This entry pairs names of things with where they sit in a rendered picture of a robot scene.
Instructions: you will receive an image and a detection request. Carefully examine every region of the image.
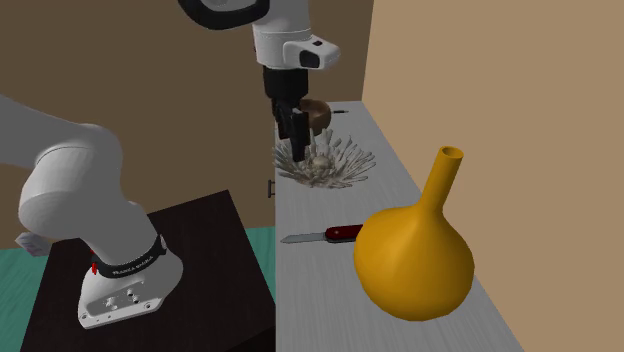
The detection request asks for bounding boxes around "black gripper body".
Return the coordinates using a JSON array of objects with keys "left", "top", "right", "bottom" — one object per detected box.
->
[{"left": 263, "top": 65, "right": 310, "bottom": 107}]

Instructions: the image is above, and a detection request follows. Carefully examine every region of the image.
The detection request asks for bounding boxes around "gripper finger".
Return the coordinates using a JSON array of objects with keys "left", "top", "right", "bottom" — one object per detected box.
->
[
  {"left": 289, "top": 108, "right": 311, "bottom": 164},
  {"left": 271, "top": 99, "right": 294, "bottom": 141}
]

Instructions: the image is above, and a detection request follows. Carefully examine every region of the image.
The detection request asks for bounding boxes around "brown bowl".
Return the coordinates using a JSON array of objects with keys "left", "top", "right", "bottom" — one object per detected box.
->
[{"left": 298, "top": 98, "right": 333, "bottom": 137}]

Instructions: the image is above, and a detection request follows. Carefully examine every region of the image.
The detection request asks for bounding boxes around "white spiky coral ornament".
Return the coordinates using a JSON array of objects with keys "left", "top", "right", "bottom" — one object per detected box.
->
[{"left": 273, "top": 127, "right": 377, "bottom": 190}]

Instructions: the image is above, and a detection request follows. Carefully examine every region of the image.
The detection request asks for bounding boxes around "red pocket knife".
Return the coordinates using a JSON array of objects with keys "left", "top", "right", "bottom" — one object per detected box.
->
[{"left": 280, "top": 224, "right": 365, "bottom": 245}]

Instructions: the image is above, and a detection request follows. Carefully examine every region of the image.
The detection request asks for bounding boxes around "dark robot stand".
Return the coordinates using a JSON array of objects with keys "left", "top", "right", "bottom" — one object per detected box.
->
[{"left": 19, "top": 189, "right": 277, "bottom": 352}]

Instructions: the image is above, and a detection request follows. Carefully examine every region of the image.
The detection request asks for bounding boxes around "yellow round long-necked vase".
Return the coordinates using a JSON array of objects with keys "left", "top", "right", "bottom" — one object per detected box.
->
[{"left": 353, "top": 145, "right": 476, "bottom": 322}]

